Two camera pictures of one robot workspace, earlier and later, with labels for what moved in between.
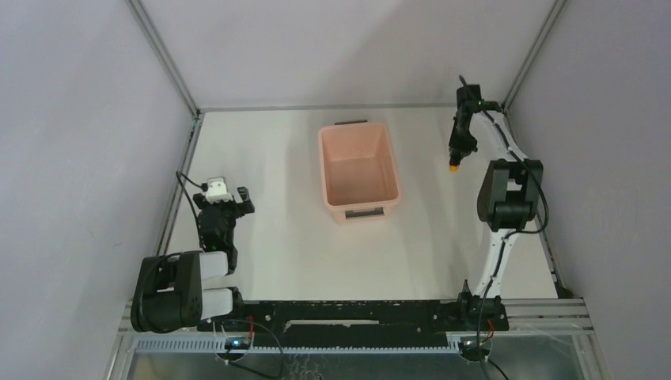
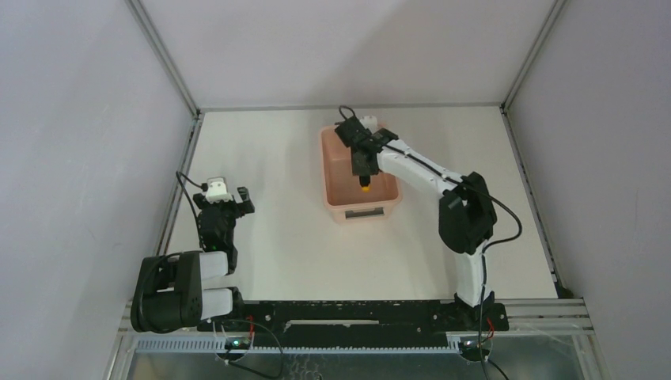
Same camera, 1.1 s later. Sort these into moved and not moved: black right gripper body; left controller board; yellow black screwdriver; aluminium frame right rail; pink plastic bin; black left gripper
Moved: black right gripper body; yellow black screwdriver
Not moved: aluminium frame right rail; left controller board; pink plastic bin; black left gripper
